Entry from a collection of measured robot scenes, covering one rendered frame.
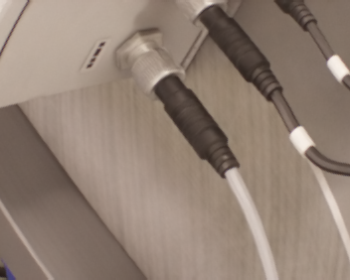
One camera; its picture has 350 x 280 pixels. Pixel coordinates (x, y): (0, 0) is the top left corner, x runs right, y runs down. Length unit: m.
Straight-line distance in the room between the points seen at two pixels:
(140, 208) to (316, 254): 0.10
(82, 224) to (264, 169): 0.10
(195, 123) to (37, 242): 0.11
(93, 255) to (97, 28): 0.12
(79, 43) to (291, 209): 0.10
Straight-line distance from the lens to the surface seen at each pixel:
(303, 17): 0.77
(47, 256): 0.89
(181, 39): 0.86
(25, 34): 0.79
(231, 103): 0.86
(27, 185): 0.92
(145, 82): 0.83
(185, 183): 0.88
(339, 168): 0.78
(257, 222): 0.81
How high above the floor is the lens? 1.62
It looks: 8 degrees down
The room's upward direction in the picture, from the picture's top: 4 degrees counter-clockwise
